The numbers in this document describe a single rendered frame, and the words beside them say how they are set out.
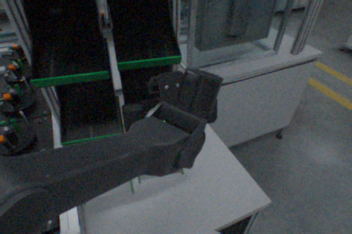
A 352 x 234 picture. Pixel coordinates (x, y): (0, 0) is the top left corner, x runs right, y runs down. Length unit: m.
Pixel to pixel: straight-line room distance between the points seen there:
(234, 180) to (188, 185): 0.17
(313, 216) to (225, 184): 1.21
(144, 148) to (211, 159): 0.71
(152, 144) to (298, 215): 1.77
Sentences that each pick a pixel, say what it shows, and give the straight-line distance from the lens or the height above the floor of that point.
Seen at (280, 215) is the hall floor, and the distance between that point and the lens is 1.91.
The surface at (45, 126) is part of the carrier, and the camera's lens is 1.02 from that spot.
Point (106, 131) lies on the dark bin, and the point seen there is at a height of 1.20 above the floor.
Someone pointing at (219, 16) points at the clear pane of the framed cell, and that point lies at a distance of 1.37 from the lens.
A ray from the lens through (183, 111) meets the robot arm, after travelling 0.32.
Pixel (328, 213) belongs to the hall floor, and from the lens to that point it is 2.08.
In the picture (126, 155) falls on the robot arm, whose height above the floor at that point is 1.42.
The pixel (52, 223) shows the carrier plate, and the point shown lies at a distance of 0.74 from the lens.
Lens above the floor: 1.58
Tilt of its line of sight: 41 degrees down
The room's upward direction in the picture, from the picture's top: straight up
